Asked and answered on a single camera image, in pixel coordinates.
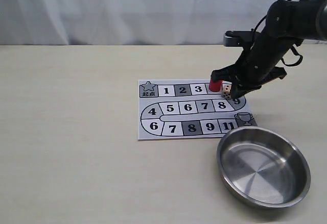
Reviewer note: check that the round steel bowl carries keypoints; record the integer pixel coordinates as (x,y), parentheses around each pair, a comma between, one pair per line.
(262,168)

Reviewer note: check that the red cylinder game piece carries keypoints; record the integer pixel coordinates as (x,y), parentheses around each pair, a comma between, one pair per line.
(215,86)

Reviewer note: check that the printed number game board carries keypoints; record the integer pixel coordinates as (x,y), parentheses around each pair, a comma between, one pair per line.
(180,109)

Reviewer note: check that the white backdrop curtain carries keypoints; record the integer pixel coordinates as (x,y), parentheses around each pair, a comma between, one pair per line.
(126,22)

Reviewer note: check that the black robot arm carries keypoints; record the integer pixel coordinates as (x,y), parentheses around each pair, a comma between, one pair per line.
(307,22)

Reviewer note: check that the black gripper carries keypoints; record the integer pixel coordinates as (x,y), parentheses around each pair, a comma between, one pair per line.
(268,49)

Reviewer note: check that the small white die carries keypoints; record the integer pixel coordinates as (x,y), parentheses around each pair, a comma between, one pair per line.
(226,91)

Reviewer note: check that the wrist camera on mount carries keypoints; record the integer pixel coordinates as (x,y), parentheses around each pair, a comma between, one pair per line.
(238,38)

